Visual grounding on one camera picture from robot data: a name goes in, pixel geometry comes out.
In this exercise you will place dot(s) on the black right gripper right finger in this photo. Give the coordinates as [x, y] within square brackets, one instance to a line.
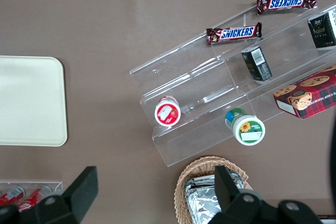
[236, 205]

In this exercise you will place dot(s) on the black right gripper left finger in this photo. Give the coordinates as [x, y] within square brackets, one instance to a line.
[76, 197]

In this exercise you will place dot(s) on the light wicker basket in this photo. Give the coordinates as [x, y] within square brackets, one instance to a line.
[181, 190]

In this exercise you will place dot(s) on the cream plastic tray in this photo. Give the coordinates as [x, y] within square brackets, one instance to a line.
[29, 100]

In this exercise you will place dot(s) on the clear acrylic bottle rack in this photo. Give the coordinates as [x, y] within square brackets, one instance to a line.
[56, 185]

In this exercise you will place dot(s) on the silver foil packet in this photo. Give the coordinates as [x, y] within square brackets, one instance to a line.
[202, 203]

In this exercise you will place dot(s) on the green lid cup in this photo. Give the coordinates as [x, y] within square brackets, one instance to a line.
[248, 130]

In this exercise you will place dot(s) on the red lid cup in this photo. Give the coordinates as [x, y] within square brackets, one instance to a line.
[168, 113]

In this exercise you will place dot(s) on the red tartan cookie box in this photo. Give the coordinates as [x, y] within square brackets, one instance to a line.
[309, 95]

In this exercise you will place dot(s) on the clear acrylic stepped stand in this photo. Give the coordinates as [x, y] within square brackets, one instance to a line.
[183, 82]

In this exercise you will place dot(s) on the small black carton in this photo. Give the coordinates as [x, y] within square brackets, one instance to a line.
[321, 30]
[258, 64]

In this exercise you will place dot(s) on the Snickers chocolate bar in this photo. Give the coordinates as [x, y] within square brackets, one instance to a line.
[286, 2]
[233, 33]

